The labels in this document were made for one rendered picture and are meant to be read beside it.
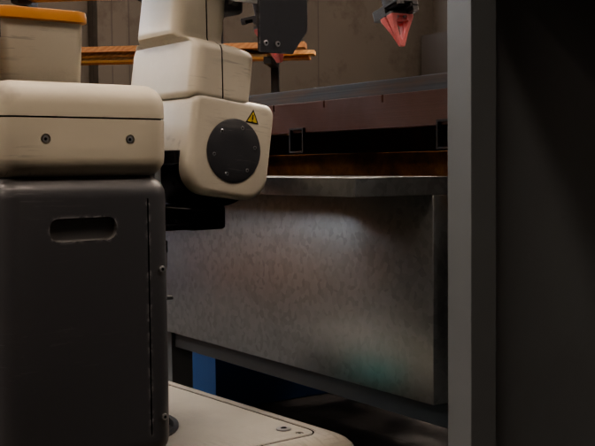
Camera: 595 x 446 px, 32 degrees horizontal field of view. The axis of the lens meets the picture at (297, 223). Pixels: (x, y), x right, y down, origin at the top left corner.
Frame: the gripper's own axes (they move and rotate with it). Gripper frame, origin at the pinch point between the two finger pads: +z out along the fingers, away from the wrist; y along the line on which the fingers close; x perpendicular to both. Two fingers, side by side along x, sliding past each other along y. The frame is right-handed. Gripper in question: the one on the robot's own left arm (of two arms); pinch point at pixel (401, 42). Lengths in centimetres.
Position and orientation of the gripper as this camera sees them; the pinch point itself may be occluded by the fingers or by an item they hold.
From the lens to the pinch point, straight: 249.9
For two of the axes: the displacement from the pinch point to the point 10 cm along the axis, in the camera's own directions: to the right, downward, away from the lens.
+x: -8.3, 0.8, -5.5
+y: -5.3, 1.9, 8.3
